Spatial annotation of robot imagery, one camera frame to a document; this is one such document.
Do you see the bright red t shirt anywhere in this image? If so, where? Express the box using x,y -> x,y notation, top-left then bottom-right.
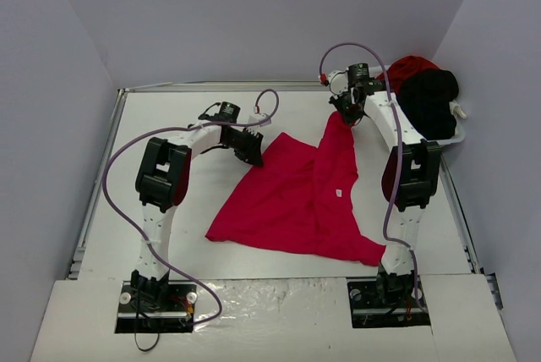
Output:
205,112 -> 385,266

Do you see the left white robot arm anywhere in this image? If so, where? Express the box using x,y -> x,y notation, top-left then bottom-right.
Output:
130,101 -> 271,310

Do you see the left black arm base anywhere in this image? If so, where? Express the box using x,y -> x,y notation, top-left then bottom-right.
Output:
114,281 -> 198,334

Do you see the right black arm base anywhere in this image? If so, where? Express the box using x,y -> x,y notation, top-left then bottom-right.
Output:
347,279 -> 431,329

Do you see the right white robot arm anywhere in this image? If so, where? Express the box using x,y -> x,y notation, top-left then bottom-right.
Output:
326,63 -> 441,305

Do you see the dark red t shirt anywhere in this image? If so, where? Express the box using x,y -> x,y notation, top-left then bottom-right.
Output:
386,55 -> 439,95

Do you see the black t shirt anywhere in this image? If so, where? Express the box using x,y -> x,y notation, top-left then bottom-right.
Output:
396,69 -> 459,140

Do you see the white garment piece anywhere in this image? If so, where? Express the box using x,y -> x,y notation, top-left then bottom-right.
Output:
449,100 -> 467,119

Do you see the white plastic laundry basket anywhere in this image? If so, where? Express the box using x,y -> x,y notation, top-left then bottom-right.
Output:
436,123 -> 466,146

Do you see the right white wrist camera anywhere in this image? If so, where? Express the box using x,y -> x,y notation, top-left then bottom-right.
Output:
320,70 -> 348,96

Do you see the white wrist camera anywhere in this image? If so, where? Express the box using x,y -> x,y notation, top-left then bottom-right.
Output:
247,112 -> 271,129
320,70 -> 348,96

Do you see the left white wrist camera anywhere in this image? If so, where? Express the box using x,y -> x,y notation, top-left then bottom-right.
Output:
247,112 -> 271,129

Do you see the thin black cable loop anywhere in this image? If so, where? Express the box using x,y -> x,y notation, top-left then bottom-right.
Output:
134,319 -> 164,354

